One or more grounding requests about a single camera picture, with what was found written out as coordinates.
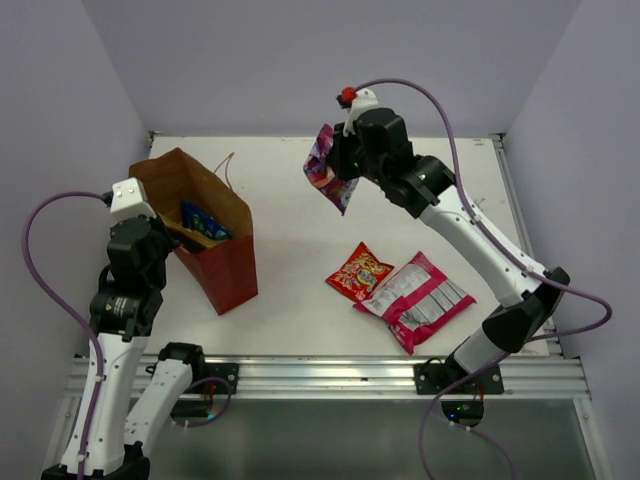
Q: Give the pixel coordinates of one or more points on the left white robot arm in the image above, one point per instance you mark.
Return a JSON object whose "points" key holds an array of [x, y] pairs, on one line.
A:
{"points": [[113, 437]]}

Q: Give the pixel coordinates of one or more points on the pink foil snack bag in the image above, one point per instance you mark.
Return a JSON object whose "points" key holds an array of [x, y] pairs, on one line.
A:
{"points": [[416, 302]]}

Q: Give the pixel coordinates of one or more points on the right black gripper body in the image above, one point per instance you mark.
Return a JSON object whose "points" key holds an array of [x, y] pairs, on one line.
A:
{"points": [[370, 166]]}

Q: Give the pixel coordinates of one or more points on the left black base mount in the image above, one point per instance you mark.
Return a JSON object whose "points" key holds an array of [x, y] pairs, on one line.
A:
{"points": [[216, 378]]}

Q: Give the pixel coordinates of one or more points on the red snack packet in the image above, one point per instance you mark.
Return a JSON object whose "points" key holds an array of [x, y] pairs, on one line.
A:
{"points": [[360, 275]]}

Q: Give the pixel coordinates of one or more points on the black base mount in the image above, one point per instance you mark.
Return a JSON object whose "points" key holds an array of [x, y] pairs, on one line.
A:
{"points": [[216, 378], [434, 375]]}

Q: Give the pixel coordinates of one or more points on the aluminium front rail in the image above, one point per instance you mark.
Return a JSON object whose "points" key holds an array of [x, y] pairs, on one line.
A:
{"points": [[394, 378]]}

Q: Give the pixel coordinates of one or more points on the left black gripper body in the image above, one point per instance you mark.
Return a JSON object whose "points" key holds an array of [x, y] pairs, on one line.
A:
{"points": [[165, 243]]}

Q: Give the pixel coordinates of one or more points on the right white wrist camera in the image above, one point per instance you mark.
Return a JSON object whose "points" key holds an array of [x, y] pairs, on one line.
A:
{"points": [[356, 102]]}

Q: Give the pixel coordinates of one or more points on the red paper bag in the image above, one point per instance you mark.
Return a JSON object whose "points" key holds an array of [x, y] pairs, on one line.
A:
{"points": [[227, 273]]}

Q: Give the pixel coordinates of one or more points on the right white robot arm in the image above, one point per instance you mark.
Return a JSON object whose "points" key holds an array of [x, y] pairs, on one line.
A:
{"points": [[428, 192]]}

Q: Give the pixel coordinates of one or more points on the aluminium right side rail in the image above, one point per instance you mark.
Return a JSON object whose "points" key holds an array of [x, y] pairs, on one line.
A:
{"points": [[553, 344]]}

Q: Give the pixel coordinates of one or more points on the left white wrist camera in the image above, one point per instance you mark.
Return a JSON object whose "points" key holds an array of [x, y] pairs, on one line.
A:
{"points": [[130, 201]]}

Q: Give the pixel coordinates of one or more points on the blue Burts crisps bag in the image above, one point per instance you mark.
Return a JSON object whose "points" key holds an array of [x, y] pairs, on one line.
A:
{"points": [[198, 220]]}

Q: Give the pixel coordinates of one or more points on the tan kettle chips bag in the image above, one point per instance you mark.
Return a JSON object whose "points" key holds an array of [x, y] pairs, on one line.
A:
{"points": [[192, 241]]}

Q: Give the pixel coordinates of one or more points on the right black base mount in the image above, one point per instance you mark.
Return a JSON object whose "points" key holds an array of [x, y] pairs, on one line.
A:
{"points": [[434, 375]]}

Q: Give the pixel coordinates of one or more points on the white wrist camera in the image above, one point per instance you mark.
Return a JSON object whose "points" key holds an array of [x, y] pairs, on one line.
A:
{"points": [[130, 201], [356, 102]]}

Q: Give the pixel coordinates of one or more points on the purple candy packet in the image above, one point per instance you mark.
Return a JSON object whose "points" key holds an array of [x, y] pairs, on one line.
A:
{"points": [[321, 175]]}

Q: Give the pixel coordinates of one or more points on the aluminium rail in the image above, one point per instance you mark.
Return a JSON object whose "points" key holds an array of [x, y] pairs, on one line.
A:
{"points": [[394, 378], [553, 344]]}

